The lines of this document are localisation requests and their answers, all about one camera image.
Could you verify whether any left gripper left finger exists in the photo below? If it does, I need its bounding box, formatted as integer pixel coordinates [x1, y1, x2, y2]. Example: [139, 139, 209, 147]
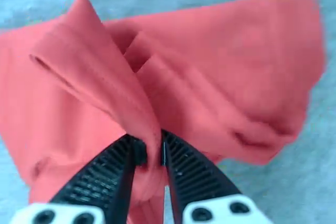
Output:
[9, 134, 147, 224]

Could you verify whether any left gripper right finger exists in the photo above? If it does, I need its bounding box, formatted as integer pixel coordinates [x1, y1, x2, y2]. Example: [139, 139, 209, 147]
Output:
[159, 129, 264, 224]

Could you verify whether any red shirt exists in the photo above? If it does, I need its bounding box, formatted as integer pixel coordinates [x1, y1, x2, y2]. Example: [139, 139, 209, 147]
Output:
[0, 0, 328, 224]

